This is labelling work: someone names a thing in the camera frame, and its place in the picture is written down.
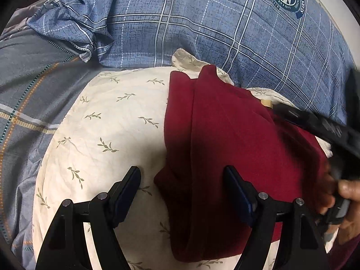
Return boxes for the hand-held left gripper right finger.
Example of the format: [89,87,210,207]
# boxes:
[223,165,329,270]

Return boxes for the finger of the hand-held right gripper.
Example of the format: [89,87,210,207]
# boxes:
[271,102,351,147]

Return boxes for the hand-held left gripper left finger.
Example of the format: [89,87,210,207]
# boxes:
[35,166,142,270]

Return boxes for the dark red fleece garment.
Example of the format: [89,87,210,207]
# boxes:
[154,65,331,262]

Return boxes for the person's right forearm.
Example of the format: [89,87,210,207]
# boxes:
[333,229,359,270]

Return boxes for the person's right hand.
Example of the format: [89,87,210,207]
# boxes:
[318,164,360,232]

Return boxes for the cream leaf-print pillow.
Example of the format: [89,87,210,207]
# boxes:
[32,48,334,270]

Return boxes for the blue plaid pillow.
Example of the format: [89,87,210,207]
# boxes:
[28,0,356,127]

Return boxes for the grey striped star bedsheet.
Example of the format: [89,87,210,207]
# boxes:
[0,25,130,265]

